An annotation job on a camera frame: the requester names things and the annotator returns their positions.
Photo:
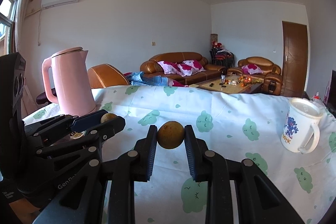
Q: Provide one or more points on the black television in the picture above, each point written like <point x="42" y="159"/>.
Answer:
<point x="332" y="87"/>

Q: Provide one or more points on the pink electric kettle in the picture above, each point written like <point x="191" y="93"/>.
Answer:
<point x="71" y="82"/>

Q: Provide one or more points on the brown leather armchair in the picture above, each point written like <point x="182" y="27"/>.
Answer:
<point x="262" y="61"/>

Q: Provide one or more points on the wooden coffee table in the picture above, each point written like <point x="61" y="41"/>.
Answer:
<point x="236" y="88"/>

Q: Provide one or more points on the window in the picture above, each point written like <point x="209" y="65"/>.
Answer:
<point x="5" y="29"/>

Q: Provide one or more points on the blue cloth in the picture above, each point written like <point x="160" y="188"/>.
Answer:
<point x="152" y="80"/>

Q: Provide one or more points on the tall floor lamp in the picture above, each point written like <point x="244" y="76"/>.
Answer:
<point x="214" y="40"/>

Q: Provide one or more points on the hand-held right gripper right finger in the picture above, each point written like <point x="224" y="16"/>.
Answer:
<point x="190" y="153"/>

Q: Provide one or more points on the white mug with blue print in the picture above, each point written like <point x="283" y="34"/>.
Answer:
<point x="296" y="124"/>

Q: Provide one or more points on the dark wooden chair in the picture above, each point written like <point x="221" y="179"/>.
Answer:
<point x="44" y="98"/>

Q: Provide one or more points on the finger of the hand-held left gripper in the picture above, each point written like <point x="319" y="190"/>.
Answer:
<point x="86" y="119"/>
<point x="110" y="128"/>

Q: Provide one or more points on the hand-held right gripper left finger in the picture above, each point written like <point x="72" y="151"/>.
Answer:
<point x="152" y="153"/>

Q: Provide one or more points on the light curtain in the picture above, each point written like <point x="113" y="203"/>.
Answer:
<point x="22" y="3"/>

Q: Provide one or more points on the pink floral pillow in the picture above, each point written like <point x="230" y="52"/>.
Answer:
<point x="193" y="66"/>
<point x="252" y="69"/>
<point x="168" y="67"/>

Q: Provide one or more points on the brown wooden door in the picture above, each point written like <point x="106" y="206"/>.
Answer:
<point x="295" y="61"/>

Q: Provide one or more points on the yellow-brown longan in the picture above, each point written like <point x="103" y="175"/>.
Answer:
<point x="170" y="134"/>
<point x="110" y="117"/>

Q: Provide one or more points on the white tablecloth with green clouds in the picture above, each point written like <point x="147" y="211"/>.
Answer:
<point x="210" y="100"/>

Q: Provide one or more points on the stacked dark chairs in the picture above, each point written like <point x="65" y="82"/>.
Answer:
<point x="220" y="57"/>

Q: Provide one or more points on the brown leather sofa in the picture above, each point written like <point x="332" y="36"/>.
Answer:
<point x="173" y="57"/>

